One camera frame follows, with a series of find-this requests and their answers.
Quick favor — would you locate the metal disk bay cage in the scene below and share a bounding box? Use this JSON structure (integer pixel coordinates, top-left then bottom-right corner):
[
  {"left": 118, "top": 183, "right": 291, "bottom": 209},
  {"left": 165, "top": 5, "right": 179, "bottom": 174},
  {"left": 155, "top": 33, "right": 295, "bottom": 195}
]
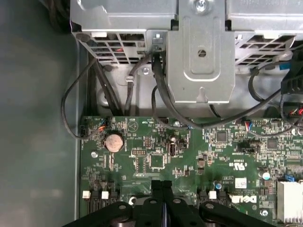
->
[{"left": 70, "top": 0, "right": 303, "bottom": 105}]

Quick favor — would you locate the thin black looped wire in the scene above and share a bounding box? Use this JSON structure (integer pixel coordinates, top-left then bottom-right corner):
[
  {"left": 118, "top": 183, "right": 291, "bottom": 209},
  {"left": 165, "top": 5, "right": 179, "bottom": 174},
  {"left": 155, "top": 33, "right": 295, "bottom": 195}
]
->
[{"left": 60, "top": 58, "right": 100, "bottom": 140}]

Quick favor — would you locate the black cable with clip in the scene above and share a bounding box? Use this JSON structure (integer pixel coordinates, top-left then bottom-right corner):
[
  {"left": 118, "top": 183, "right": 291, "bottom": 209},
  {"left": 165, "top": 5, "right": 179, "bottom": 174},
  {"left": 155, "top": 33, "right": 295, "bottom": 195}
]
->
[{"left": 124, "top": 53, "right": 154, "bottom": 117}]

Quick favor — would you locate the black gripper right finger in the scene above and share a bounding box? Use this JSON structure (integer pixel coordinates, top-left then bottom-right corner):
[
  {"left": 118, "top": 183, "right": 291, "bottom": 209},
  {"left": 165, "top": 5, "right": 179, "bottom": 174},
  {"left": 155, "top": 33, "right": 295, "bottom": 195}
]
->
[{"left": 163, "top": 180, "right": 261, "bottom": 227}]

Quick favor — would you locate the round coin battery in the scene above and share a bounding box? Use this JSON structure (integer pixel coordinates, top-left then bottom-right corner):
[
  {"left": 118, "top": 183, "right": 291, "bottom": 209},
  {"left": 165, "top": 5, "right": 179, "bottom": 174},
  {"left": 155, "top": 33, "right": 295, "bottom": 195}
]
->
[{"left": 103, "top": 132, "right": 125, "bottom": 153}]

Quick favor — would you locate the silver finned heatsink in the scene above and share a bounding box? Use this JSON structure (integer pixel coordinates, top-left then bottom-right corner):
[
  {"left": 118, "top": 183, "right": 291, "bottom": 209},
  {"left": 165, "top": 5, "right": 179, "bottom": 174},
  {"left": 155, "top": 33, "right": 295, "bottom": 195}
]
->
[{"left": 276, "top": 179, "right": 303, "bottom": 224}]

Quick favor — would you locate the green motherboard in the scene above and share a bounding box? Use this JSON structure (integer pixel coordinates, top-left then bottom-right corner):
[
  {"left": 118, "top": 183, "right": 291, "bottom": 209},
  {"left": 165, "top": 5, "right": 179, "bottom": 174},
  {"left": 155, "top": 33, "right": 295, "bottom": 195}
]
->
[{"left": 79, "top": 115, "right": 303, "bottom": 227}]

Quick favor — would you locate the black cable pair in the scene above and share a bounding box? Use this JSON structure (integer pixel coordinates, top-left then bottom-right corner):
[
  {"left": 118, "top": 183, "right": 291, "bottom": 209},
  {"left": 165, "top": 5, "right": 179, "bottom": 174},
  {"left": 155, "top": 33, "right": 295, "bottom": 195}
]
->
[{"left": 93, "top": 63, "right": 120, "bottom": 117}]

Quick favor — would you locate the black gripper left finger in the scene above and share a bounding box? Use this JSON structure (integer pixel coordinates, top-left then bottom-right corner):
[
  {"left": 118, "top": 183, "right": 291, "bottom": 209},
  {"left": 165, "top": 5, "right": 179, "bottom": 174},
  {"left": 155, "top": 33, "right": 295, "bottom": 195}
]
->
[{"left": 62, "top": 180, "right": 164, "bottom": 227}]

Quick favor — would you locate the thick black flat cable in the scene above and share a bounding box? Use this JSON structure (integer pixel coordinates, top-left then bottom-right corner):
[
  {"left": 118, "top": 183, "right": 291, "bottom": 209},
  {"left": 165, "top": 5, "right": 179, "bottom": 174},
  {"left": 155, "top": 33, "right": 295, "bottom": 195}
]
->
[{"left": 151, "top": 51, "right": 303, "bottom": 130}]

